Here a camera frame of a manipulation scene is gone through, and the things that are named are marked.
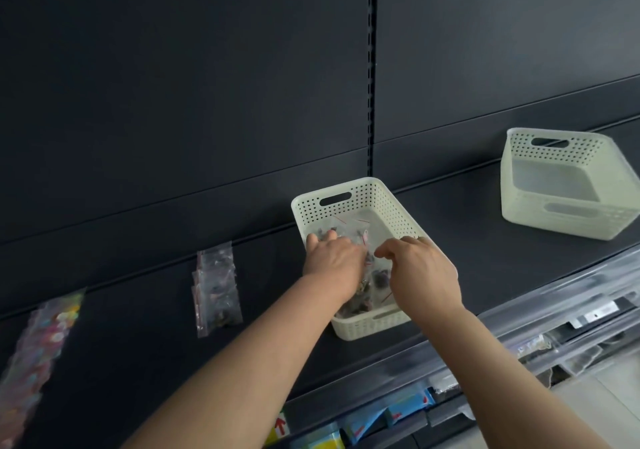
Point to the white perforated plastic basket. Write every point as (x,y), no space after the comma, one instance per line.
(380,203)
(565,213)

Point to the yellow packet with red arrow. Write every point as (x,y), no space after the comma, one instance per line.
(285,426)

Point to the person's left fingers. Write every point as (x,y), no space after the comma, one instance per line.
(320,241)

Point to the person's left hand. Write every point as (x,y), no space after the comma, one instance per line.
(336,266)

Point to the pile of clear small packets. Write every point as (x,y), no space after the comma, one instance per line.
(367,296)

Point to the row of colourful sticker packets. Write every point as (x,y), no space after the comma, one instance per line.
(40,343)

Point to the person's left forearm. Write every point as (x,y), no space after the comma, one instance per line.
(250,363)

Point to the clear packets on lower shelf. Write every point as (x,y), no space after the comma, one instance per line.
(560,351)

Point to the person's right hand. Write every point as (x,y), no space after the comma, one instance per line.
(425,283)

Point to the blue packet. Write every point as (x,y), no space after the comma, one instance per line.
(406,406)
(362,426)

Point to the stack of clear zip packets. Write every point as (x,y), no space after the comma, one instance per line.
(217,293)

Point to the black slotted shelf upright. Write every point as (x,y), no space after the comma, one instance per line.
(372,63)

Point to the person's right forearm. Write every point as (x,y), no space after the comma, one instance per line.
(500,383)

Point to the black metal shelf board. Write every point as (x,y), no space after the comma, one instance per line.
(500,263)

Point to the person's right fingers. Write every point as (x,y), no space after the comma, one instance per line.
(395,248)

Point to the clear plastic shelf edge strip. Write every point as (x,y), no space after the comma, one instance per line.
(550,308)

